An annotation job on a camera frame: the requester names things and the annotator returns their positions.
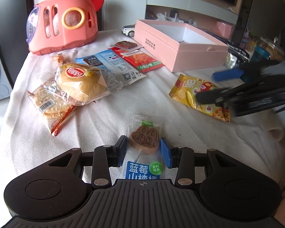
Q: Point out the brown cartoon cookie packet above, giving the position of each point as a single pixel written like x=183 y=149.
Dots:
x=144 y=134

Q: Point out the white table cloth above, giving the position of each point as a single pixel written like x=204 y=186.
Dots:
x=25 y=141

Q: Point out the pink toy carrier case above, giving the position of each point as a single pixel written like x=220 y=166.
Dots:
x=56 y=25

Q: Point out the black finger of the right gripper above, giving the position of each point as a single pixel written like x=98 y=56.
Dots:
x=212 y=97

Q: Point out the pink cardboard box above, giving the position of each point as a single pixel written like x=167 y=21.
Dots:
x=179 y=46

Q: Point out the small brown bar packet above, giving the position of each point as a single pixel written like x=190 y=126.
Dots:
x=127 y=46

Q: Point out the rice cracker packet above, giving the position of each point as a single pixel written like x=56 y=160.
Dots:
x=50 y=105

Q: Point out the glass snack jar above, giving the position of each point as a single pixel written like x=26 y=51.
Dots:
x=272 y=47

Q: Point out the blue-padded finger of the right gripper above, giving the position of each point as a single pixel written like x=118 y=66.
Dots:
x=229 y=74

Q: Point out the light blue snack packet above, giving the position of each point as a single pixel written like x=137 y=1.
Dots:
x=109 y=61

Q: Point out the blue cup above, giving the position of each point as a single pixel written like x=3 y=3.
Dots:
x=260 y=54

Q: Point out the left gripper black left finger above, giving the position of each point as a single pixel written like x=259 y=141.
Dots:
x=105 y=157

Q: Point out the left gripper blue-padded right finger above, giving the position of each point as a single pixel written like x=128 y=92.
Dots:
x=183 y=159

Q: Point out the white shelf unit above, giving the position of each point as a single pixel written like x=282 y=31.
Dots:
x=216 y=15

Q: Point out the round bun in wrapper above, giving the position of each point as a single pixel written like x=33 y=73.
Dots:
x=80 y=84

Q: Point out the white toy car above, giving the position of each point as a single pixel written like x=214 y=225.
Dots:
x=128 y=30

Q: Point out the small orange pastry packet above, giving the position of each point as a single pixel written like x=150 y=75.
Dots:
x=58 y=59

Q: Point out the red spicy snack packet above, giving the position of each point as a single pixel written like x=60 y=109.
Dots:
x=138 y=59

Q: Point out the black printed bag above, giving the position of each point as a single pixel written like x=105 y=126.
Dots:
x=236 y=56

